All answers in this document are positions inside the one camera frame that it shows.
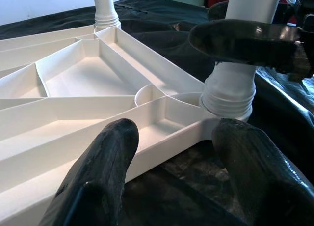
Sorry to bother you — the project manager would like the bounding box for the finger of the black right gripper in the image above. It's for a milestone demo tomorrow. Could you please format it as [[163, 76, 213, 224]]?
[[190, 19, 299, 67], [207, 1, 230, 20]]

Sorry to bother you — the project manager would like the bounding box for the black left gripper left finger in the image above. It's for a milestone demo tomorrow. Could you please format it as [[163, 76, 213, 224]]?
[[39, 117, 140, 226]]

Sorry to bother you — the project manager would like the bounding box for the white plastic table top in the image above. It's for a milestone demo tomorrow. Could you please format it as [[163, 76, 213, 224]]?
[[0, 26, 255, 218]]

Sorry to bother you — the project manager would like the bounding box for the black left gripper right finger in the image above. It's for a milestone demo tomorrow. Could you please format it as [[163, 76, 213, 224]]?
[[211, 117, 314, 226]]

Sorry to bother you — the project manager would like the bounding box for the white plastic table leg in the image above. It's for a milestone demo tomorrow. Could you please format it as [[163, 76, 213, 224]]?
[[198, 0, 282, 122], [92, 0, 121, 30]]

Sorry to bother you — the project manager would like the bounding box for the black plastic table cover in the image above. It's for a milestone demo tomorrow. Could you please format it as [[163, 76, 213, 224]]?
[[0, 0, 314, 226]]

